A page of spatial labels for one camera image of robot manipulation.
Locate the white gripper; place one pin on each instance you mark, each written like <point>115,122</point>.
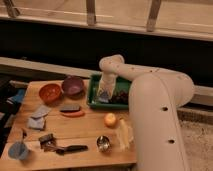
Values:
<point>107,82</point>

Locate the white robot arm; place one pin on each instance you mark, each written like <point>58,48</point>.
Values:
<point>155,95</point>

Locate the green tray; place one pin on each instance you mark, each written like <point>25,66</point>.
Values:
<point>109,94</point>

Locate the dark grapes toy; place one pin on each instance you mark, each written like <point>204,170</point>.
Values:
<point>120,97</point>

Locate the purple bowl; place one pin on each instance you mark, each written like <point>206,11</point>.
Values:
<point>72,85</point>

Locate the orange fruit toy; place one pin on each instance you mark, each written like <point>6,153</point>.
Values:
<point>110,120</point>

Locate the grey block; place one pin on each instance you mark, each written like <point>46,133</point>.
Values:
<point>69,108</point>

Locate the orange bowl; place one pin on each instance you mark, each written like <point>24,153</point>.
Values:
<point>50,93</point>

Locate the small metal cup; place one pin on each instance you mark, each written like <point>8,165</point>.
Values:
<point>103,143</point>

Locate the grey blue cloth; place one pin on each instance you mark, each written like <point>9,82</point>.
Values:
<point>37,119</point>

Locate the blue object at left edge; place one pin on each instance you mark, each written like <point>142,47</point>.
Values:
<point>18,98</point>

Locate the blue cup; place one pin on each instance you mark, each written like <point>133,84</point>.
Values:
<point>18,151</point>

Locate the black handled spatula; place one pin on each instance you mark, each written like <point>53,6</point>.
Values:
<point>48,144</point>

